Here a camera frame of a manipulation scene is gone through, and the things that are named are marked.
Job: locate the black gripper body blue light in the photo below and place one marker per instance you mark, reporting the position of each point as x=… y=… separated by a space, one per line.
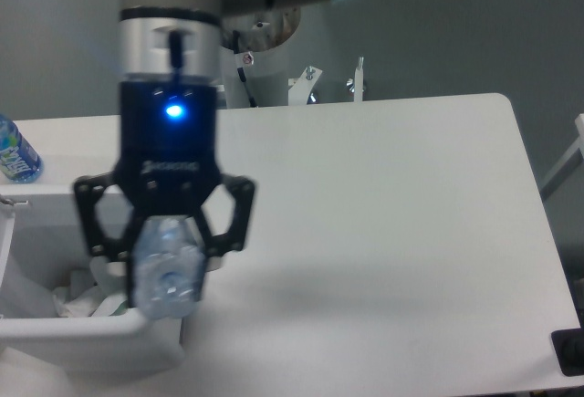
x=167 y=160

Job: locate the white paper wrapper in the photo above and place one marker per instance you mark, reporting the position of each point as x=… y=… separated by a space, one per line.
x=110 y=278

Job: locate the clear plastic bottle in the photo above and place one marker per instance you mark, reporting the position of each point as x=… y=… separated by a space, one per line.
x=167 y=269

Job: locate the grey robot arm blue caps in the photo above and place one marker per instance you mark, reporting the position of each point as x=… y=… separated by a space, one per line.
x=179 y=41

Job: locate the white paper trash in can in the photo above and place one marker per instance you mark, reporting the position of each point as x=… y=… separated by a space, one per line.
x=80 y=298

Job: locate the white plastic trash can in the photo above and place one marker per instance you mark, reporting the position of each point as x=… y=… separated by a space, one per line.
x=41 y=245

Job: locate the blue labelled water bottle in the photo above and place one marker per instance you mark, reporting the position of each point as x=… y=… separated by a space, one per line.
x=20 y=162

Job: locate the black object at table edge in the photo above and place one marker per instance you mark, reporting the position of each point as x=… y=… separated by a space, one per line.
x=568 y=345

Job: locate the white table frame bracket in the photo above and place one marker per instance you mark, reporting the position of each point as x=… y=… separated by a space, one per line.
x=319 y=86

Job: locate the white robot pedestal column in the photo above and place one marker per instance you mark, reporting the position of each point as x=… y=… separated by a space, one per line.
x=269 y=31

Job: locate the white frame at right edge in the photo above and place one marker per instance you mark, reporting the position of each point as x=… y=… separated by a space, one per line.
x=567 y=163

